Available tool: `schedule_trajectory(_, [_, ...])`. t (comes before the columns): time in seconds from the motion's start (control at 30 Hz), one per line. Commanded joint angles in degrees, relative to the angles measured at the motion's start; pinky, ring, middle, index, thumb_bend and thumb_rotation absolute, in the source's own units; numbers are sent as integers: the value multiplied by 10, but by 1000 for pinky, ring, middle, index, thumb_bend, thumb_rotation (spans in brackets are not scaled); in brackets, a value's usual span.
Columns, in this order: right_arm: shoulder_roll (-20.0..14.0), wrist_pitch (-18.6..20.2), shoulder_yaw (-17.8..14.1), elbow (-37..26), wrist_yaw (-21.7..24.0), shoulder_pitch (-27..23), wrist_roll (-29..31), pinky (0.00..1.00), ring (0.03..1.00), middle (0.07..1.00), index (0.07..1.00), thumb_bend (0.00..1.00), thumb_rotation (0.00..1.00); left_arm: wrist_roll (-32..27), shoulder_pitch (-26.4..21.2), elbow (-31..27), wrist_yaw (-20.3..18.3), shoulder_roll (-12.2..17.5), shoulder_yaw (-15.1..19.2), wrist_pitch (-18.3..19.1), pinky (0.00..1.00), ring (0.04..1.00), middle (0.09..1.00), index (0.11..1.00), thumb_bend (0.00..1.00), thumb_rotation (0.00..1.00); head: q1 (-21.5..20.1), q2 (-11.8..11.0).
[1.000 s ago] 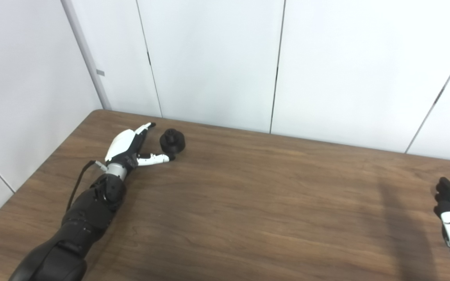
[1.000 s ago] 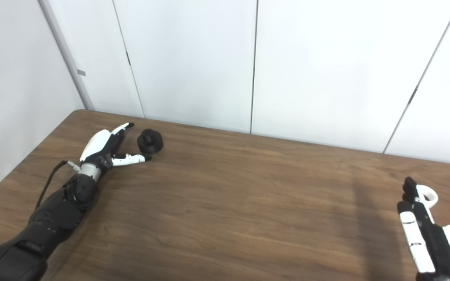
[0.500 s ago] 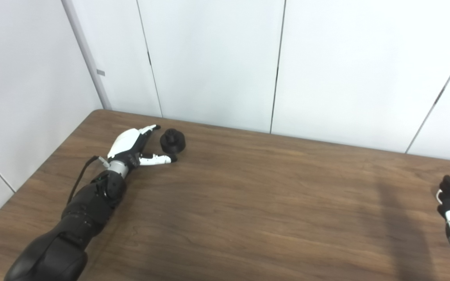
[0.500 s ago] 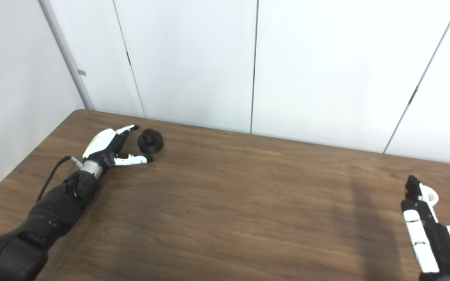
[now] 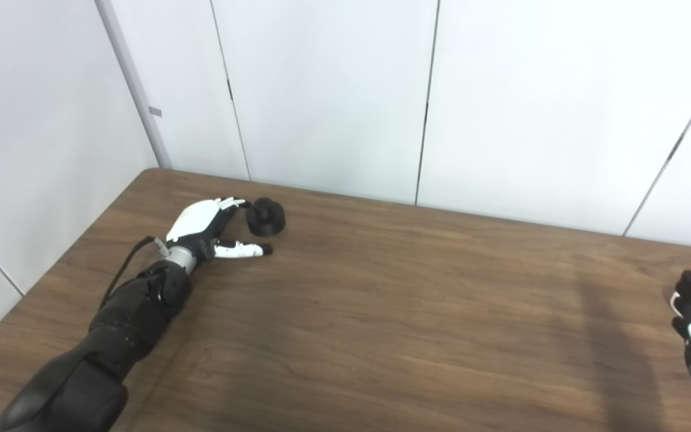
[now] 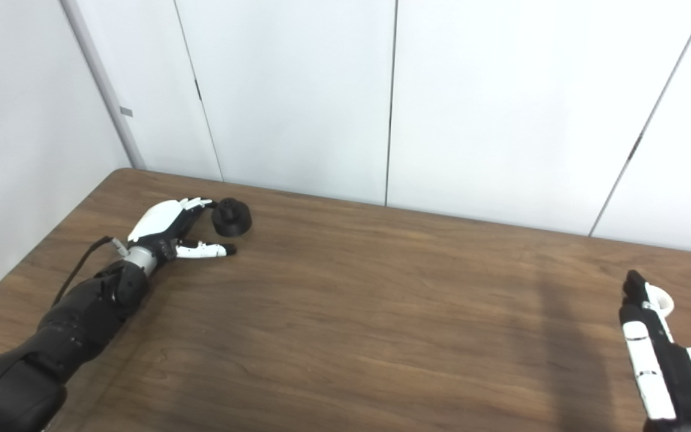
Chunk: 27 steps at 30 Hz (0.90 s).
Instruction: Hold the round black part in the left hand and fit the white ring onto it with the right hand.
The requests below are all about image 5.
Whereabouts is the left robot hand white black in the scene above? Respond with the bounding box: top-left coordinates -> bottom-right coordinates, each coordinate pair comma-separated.
166,197 -> 274,260

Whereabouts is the round black part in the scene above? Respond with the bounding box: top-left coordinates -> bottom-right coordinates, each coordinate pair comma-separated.
245,197 -> 287,236

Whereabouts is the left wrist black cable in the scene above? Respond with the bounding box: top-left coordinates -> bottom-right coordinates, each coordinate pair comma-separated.
98,236 -> 171,310

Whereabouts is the grey wall corner strip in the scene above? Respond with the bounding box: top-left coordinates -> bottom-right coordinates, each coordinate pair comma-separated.
95,0 -> 173,170

